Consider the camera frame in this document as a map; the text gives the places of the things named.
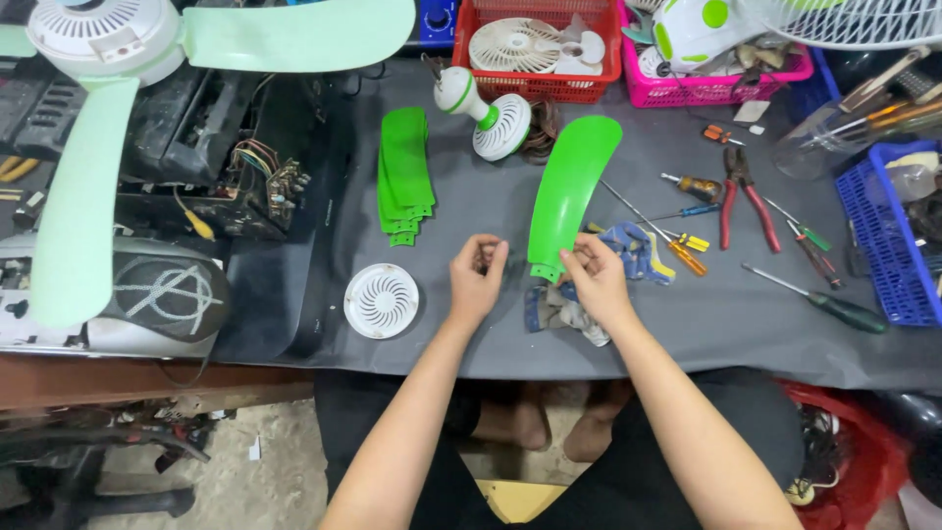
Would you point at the person's right hand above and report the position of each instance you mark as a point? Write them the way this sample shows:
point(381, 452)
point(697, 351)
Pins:
point(607, 291)

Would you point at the person's left hand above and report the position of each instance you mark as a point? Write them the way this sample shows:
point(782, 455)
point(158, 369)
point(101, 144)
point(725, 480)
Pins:
point(475, 291)

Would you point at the green plastic fan blade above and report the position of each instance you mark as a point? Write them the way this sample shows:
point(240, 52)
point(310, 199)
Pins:
point(394, 213)
point(574, 184)
point(412, 158)
point(402, 238)

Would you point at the blue yellow work rag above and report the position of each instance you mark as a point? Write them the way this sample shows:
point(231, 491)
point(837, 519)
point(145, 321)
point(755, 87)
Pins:
point(636, 254)

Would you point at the white round vented fan cover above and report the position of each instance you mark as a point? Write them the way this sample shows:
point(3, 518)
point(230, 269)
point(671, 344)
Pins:
point(381, 300)

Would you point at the grey table mat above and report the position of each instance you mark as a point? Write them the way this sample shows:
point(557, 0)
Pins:
point(478, 191)

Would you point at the amber stubby screwdriver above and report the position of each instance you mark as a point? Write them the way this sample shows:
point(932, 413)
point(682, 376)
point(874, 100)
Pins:
point(699, 188)

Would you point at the person's left foot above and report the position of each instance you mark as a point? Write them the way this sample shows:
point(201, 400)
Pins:
point(526, 423)

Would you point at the person's foot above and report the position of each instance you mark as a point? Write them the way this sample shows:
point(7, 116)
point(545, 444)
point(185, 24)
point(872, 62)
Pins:
point(592, 434)
point(526, 423)

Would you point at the person's right foot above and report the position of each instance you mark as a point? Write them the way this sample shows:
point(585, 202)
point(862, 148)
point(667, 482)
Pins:
point(592, 434)

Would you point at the white green fan motor housing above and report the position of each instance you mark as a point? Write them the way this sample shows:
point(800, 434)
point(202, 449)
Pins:
point(493, 121)

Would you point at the person's black shorts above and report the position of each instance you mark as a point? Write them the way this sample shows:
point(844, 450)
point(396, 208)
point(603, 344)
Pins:
point(743, 419)

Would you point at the small orange black screwdriver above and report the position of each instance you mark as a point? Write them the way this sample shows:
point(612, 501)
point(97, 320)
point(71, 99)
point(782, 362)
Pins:
point(715, 134)

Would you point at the red black tester screwdriver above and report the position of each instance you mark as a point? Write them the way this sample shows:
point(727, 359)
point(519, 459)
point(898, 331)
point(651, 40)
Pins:
point(817, 257)

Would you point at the red plastic basket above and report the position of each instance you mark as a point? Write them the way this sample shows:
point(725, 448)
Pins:
point(537, 87)

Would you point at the yellow stool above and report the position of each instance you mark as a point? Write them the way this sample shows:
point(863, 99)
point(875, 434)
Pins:
point(519, 500)

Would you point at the pink plastic basket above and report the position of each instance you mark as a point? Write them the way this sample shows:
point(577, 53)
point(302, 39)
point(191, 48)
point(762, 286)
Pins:
point(706, 90)

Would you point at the white paper scrap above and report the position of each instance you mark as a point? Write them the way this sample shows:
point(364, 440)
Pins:
point(750, 110)

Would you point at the dark green large screwdriver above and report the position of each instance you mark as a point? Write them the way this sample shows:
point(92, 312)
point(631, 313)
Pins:
point(846, 312)

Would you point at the white round fan grille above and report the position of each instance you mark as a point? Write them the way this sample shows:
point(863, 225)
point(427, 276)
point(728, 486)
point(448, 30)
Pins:
point(511, 45)

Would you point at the clear jar of tools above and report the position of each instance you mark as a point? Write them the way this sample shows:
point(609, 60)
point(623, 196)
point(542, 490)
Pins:
point(817, 143)

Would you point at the white green fan body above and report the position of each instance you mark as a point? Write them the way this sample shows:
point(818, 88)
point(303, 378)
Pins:
point(688, 33)

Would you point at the blue plastic basket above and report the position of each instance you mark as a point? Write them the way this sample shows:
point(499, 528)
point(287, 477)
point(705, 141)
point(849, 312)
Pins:
point(872, 235)

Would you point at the red plastic bag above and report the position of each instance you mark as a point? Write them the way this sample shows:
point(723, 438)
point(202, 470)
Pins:
point(868, 456)

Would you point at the grey speaker with mesh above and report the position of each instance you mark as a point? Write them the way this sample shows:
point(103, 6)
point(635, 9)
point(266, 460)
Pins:
point(162, 302)

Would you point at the black open electronics chassis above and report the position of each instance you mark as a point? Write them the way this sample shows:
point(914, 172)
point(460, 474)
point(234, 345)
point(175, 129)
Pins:
point(191, 140)

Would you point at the pale green ceiling fan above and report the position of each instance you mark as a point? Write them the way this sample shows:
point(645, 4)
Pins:
point(81, 184)

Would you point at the black chair base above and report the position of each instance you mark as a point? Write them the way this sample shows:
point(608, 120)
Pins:
point(96, 456)

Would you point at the black tool tray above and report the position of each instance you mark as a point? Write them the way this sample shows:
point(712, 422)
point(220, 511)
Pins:
point(33, 118)

